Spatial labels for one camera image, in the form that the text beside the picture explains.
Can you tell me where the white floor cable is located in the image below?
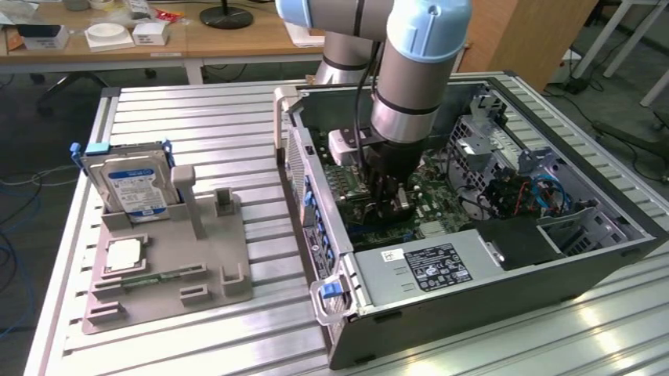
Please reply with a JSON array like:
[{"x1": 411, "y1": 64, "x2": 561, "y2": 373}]
[{"x1": 0, "y1": 164, "x2": 81, "y2": 188}]

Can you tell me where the black chair base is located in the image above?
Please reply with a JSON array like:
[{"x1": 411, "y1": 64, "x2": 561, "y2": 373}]
[{"x1": 31, "y1": 69, "x2": 159, "y2": 115}]

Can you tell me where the white box with black lid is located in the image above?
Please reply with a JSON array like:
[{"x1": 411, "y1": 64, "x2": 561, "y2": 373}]
[{"x1": 15, "y1": 23, "x2": 71, "y2": 51}]

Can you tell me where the white table frame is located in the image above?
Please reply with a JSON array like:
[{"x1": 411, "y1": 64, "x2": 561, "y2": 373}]
[{"x1": 571, "y1": 0, "x2": 669, "y2": 107}]

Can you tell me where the wooden desk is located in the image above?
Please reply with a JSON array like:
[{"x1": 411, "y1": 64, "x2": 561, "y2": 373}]
[{"x1": 0, "y1": 0, "x2": 472, "y2": 85}]

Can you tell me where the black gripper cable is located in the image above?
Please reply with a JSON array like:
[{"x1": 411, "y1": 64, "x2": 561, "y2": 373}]
[{"x1": 352, "y1": 40, "x2": 384, "y2": 190}]

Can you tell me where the grey power supply unit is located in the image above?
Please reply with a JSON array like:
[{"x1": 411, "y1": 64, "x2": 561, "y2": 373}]
[{"x1": 354, "y1": 229, "x2": 507, "y2": 309}]

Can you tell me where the blue floor cable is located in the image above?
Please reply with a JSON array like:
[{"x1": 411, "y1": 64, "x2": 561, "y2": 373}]
[{"x1": 0, "y1": 183, "x2": 45, "y2": 338}]

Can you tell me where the white round holder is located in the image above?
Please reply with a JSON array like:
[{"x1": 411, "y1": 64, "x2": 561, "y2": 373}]
[{"x1": 85, "y1": 22, "x2": 138, "y2": 53}]

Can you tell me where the wooden cabinet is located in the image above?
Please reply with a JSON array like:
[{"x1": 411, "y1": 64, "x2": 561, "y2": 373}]
[{"x1": 456, "y1": 0, "x2": 600, "y2": 92}]

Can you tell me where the metal disk bay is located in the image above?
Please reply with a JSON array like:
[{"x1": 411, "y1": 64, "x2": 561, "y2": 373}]
[{"x1": 536, "y1": 203, "x2": 632, "y2": 259}]

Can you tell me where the black stand base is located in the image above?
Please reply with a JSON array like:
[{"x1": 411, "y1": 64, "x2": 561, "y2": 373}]
[{"x1": 591, "y1": 116, "x2": 669, "y2": 144}]

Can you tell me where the red wire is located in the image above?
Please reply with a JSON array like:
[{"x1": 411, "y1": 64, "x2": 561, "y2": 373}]
[{"x1": 509, "y1": 175, "x2": 541, "y2": 217}]

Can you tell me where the grey parts rack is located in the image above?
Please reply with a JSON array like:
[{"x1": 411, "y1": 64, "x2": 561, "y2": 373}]
[{"x1": 82, "y1": 164, "x2": 257, "y2": 336}]

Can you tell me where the black lamp base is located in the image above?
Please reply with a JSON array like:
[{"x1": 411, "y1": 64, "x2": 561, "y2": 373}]
[{"x1": 200, "y1": 0, "x2": 257, "y2": 30}]

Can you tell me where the green RAM stick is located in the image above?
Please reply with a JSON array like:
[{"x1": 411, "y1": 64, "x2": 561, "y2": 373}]
[{"x1": 119, "y1": 268, "x2": 205, "y2": 286}]

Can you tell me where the hard disk with blue caddy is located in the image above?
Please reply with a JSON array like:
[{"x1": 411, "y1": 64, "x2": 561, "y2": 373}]
[{"x1": 70, "y1": 136, "x2": 177, "y2": 224}]

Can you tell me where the metal drive cage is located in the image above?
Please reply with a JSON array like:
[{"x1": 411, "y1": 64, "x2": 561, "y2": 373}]
[{"x1": 444, "y1": 92, "x2": 557, "y2": 187}]

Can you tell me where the red package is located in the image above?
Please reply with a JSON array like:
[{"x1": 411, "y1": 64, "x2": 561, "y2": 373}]
[{"x1": 157, "y1": 10, "x2": 189, "y2": 26}]

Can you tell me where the white paper stack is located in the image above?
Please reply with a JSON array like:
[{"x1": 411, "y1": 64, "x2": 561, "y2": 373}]
[{"x1": 284, "y1": 19, "x2": 328, "y2": 49}]

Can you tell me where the silver CPU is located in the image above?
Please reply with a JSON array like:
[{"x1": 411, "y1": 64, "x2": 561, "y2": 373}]
[{"x1": 103, "y1": 239, "x2": 146, "y2": 273}]

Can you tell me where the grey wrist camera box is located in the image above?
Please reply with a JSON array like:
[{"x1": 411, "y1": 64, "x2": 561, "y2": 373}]
[{"x1": 328, "y1": 128, "x2": 369, "y2": 168}]

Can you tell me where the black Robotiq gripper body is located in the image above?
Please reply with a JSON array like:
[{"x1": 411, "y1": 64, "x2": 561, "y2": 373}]
[{"x1": 365, "y1": 136, "x2": 427, "y2": 184}]

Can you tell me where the blue wire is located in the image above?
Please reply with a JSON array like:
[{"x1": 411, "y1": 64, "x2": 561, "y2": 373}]
[{"x1": 529, "y1": 175, "x2": 575, "y2": 215}]

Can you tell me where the green motherboard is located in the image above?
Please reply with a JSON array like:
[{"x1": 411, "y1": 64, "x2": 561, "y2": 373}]
[{"x1": 312, "y1": 131, "x2": 491, "y2": 252}]

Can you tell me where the open black PC case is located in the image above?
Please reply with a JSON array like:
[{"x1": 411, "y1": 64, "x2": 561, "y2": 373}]
[{"x1": 273, "y1": 75, "x2": 669, "y2": 371}]

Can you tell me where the small white box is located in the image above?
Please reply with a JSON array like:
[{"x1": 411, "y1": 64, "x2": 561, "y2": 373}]
[{"x1": 131, "y1": 21, "x2": 172, "y2": 46}]

